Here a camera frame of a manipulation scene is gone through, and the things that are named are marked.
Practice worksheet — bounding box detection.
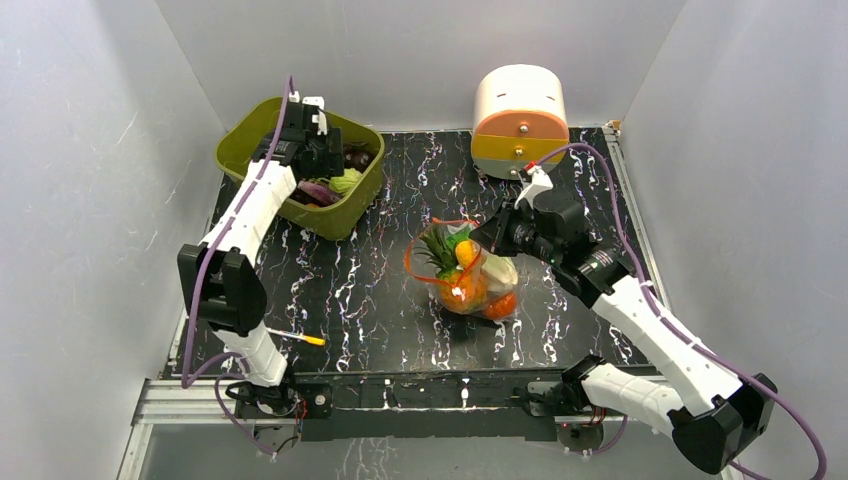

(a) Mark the yellow toy lemon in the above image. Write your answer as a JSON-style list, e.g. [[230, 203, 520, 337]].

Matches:
[[454, 239, 480, 270]]

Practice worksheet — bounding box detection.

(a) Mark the green toy lettuce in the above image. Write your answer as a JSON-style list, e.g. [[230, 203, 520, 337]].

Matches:
[[445, 224, 518, 295]]

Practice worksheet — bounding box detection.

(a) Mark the purple toy eggplant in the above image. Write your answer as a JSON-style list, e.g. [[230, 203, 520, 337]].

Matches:
[[298, 180, 342, 207]]

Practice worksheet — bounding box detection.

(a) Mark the clear zip bag orange zipper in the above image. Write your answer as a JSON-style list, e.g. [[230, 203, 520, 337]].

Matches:
[[404, 219, 518, 321]]

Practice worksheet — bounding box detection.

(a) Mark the orange toy pumpkin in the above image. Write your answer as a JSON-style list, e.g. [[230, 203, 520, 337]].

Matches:
[[482, 292, 517, 321]]

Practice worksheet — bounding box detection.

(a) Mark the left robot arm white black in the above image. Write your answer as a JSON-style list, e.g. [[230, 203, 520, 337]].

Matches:
[[177, 96, 344, 416]]

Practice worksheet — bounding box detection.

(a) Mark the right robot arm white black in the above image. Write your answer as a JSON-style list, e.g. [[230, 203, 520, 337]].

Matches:
[[470, 198, 774, 474]]

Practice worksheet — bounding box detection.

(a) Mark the light green toy cabbage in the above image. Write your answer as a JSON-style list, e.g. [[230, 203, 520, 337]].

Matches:
[[328, 168, 362, 196]]

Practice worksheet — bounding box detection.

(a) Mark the dark brown toy fruit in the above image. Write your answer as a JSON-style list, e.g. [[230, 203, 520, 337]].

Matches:
[[344, 144, 374, 173]]

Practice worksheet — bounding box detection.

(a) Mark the olive green plastic bin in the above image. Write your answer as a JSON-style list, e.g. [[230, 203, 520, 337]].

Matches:
[[215, 97, 385, 241]]

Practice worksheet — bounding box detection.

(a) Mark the round white mini drawer cabinet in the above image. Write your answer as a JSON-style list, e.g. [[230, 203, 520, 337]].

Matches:
[[471, 64, 570, 180]]

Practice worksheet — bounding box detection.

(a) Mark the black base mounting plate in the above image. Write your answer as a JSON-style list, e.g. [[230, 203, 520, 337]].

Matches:
[[289, 368, 611, 443]]

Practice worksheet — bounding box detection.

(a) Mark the white pen yellow cap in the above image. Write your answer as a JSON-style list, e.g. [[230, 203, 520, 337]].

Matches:
[[267, 328, 326, 347]]

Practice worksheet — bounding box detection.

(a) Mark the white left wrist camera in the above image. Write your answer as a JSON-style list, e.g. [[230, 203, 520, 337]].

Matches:
[[284, 91, 329, 136]]

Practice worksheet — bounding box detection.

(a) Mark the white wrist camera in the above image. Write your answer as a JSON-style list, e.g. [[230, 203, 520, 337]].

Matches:
[[514, 162, 553, 209], [284, 91, 329, 136]]

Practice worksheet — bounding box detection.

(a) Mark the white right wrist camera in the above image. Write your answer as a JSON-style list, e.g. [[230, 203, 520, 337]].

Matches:
[[514, 162, 553, 209]]

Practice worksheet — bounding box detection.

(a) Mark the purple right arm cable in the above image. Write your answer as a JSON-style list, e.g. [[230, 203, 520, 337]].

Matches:
[[533, 142, 828, 480]]

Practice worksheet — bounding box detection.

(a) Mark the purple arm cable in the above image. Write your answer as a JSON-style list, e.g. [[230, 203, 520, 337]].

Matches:
[[180, 74, 296, 458], [533, 142, 828, 480]]

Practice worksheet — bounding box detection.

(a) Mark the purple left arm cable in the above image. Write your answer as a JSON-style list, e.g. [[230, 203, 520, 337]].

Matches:
[[180, 74, 296, 458]]

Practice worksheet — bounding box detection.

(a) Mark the aluminium frame rail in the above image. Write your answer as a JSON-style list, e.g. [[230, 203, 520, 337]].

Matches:
[[115, 125, 747, 480]]

